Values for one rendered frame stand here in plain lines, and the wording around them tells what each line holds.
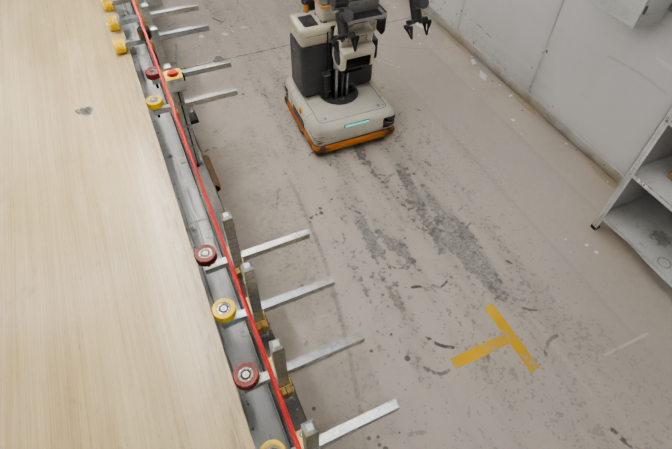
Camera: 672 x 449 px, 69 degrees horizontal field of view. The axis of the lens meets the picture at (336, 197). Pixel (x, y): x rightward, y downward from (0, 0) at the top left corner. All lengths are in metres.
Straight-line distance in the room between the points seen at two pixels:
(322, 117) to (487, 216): 1.27
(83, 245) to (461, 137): 2.67
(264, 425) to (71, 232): 1.03
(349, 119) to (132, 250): 1.86
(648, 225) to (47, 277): 3.15
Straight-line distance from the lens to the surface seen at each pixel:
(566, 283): 3.15
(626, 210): 3.50
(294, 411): 1.81
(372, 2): 2.97
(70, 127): 2.61
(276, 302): 1.83
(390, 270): 2.90
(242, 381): 1.64
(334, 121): 3.33
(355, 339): 1.76
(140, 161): 2.31
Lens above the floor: 2.42
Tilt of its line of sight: 49 degrees down
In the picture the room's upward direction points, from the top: 2 degrees clockwise
